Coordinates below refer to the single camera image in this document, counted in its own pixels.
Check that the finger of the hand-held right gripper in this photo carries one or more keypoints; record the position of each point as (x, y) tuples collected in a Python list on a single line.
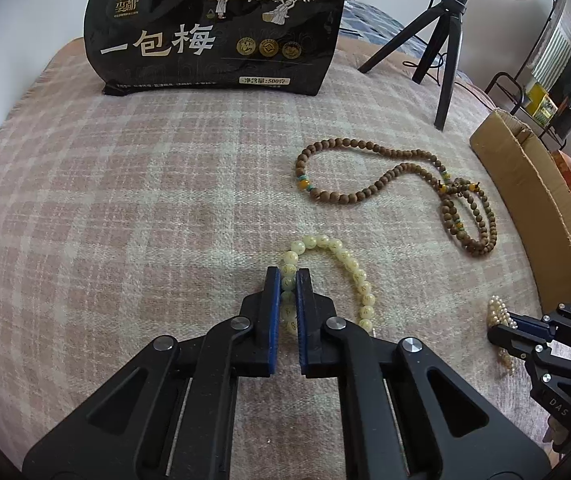
[(510, 340), (528, 324)]

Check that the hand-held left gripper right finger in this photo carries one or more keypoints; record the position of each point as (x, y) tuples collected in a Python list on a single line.
[(299, 320)]

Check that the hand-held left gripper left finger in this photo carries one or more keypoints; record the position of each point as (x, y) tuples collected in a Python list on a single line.
[(278, 310)]

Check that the cardboard box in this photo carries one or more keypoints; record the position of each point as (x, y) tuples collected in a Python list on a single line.
[(540, 185)]

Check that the yellow box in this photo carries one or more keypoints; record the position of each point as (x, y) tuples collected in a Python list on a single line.
[(540, 105)]

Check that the black clothes rack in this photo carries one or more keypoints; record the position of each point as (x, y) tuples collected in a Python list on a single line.
[(503, 77)]

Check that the black snack bag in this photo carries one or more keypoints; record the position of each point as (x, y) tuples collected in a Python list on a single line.
[(215, 60)]

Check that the black tripod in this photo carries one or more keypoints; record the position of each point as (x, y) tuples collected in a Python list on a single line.
[(453, 60)]

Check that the striped hanging cloth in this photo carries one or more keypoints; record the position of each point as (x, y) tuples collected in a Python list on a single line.
[(555, 45)]

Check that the blue patterned bed sheet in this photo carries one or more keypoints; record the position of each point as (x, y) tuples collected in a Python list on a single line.
[(370, 17)]

